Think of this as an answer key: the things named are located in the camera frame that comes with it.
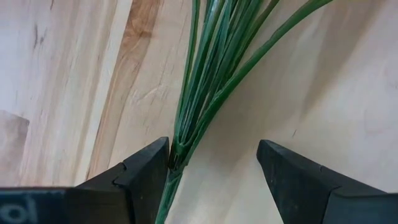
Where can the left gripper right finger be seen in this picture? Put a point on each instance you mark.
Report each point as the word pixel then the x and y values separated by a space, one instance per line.
pixel 311 199

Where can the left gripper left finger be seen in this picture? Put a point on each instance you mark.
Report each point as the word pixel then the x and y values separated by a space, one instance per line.
pixel 109 199

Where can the red artificial flower bunch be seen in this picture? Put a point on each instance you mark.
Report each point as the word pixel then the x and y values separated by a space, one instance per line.
pixel 211 77

